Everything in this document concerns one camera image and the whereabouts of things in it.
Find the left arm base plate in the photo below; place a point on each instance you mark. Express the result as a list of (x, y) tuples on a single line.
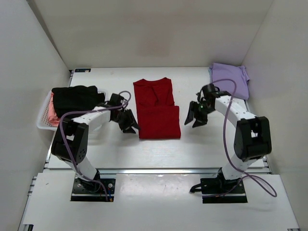
[(87, 191)]

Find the folded lavender t shirt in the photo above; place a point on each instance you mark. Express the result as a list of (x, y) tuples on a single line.
[(224, 75)]

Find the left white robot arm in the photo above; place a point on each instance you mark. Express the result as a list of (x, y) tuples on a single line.
[(71, 139)]

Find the red t shirt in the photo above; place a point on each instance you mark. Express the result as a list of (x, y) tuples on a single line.
[(158, 116)]

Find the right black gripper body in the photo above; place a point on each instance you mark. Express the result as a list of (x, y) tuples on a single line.
[(202, 110)]

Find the pink t shirt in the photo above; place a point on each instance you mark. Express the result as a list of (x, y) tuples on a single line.
[(53, 119)]

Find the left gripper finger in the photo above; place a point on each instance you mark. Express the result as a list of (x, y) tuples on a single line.
[(131, 120), (129, 129)]

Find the white plastic laundry basket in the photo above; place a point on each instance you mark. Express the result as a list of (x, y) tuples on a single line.
[(42, 120)]

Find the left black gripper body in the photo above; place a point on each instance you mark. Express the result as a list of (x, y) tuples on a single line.
[(122, 120)]

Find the aluminium rail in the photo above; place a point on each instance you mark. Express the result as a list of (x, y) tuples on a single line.
[(112, 171)]

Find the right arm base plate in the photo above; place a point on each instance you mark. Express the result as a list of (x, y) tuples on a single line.
[(215, 191)]

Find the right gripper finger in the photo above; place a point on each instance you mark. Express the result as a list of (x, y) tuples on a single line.
[(200, 122), (193, 106)]

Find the black t shirt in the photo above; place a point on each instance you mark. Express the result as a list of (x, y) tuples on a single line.
[(78, 98)]

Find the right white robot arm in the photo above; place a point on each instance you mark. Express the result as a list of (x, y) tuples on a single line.
[(252, 140)]

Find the small label sticker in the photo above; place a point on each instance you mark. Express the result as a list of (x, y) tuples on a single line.
[(82, 70)]

